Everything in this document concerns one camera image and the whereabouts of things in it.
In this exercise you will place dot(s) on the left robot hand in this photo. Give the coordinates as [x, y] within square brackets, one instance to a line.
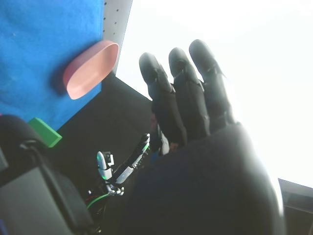
[207, 183]

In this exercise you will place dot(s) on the green block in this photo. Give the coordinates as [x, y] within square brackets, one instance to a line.
[45, 132]

